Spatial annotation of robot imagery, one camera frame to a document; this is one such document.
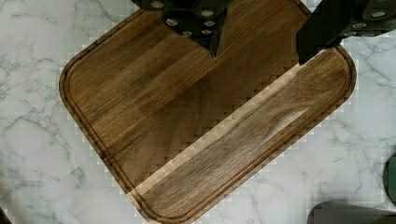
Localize dark green round object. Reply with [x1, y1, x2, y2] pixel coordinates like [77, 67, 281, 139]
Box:
[383, 154, 396, 204]

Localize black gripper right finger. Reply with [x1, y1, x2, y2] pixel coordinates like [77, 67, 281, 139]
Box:
[296, 0, 396, 65]

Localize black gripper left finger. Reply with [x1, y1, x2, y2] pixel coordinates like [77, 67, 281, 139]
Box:
[132, 0, 233, 58]

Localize dark grey canister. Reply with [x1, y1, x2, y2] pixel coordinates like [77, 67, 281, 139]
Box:
[306, 202, 396, 224]

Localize wooden cutting board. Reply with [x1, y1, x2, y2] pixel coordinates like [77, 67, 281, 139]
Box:
[59, 0, 356, 224]

